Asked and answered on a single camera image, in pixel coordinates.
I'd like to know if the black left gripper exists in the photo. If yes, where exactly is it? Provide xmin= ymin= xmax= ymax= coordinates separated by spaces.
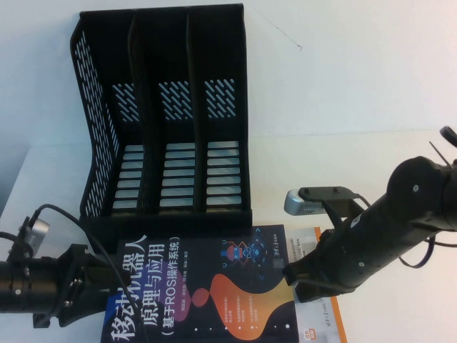
xmin=31 ymin=244 xmax=125 ymax=329

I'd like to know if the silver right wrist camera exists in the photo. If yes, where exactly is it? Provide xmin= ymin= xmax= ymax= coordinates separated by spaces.
xmin=283 ymin=189 xmax=324 ymax=218

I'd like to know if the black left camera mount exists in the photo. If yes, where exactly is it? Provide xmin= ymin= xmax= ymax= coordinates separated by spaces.
xmin=6 ymin=215 xmax=34 ymax=266

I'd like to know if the dark cover robotics book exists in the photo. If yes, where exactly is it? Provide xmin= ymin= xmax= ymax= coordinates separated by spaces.
xmin=101 ymin=224 xmax=301 ymax=343

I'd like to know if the orange bordered book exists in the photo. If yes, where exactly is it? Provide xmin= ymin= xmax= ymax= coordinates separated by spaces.
xmin=285 ymin=225 xmax=348 ymax=343

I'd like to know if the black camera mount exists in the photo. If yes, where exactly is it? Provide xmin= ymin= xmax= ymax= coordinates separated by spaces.
xmin=298 ymin=185 xmax=362 ymax=219
xmin=6 ymin=215 xmax=34 ymax=266

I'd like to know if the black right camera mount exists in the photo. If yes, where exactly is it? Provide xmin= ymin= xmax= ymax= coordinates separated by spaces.
xmin=298 ymin=185 xmax=362 ymax=219

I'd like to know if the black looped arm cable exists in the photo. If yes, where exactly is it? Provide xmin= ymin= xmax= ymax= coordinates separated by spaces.
xmin=438 ymin=125 xmax=457 ymax=149

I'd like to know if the black plastic book stand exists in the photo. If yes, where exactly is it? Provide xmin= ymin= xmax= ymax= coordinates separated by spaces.
xmin=69 ymin=3 xmax=253 ymax=251

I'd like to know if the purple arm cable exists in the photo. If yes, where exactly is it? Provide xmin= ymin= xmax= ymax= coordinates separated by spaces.
xmin=398 ymin=235 xmax=457 ymax=269

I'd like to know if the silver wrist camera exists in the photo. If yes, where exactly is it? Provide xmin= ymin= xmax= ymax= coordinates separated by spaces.
xmin=283 ymin=189 xmax=324 ymax=218
xmin=29 ymin=218 xmax=51 ymax=248

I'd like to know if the black left camera cable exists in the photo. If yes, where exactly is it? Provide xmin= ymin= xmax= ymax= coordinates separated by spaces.
xmin=32 ymin=203 xmax=123 ymax=287

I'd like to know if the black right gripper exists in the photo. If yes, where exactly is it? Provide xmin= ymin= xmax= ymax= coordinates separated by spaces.
xmin=282 ymin=228 xmax=358 ymax=305

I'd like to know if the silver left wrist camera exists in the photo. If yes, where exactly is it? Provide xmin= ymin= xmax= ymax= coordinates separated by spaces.
xmin=29 ymin=218 xmax=51 ymax=248

